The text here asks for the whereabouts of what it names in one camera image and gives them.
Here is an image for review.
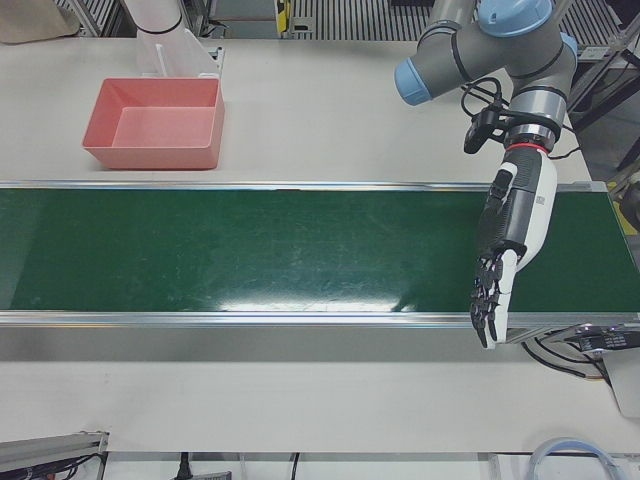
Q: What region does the white device housing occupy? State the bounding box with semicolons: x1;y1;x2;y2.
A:
602;347;640;419

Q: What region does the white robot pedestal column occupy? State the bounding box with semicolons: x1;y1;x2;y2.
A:
122;0;224;81

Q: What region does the pink plastic box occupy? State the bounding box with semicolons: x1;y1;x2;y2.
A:
82;77;225;172

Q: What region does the beige fabric curtain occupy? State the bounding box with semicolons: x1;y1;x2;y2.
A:
0;0;81;45

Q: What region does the black labelled controller unit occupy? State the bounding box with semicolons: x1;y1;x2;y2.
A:
559;323;640;354

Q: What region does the aluminium conveyor side rail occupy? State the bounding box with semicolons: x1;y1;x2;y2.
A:
0;310;640;329
0;180;609;194

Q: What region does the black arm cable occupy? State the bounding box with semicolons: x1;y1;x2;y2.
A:
458;76;504;120

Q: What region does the yellow safety marker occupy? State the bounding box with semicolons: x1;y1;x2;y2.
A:
276;0;294;36

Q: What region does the light blue hose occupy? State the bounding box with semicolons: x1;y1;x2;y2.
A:
529;437;624;480

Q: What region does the aluminium extrusion bar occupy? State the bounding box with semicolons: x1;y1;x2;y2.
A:
0;428;110;480

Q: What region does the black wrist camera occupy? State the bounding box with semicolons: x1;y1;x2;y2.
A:
462;107;506;155

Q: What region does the black cable under conveyor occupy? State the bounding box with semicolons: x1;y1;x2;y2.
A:
519;338;609;382

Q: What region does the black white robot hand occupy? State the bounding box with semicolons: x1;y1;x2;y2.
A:
468;142;560;351

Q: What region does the green conveyor belt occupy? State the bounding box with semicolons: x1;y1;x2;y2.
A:
0;188;640;316

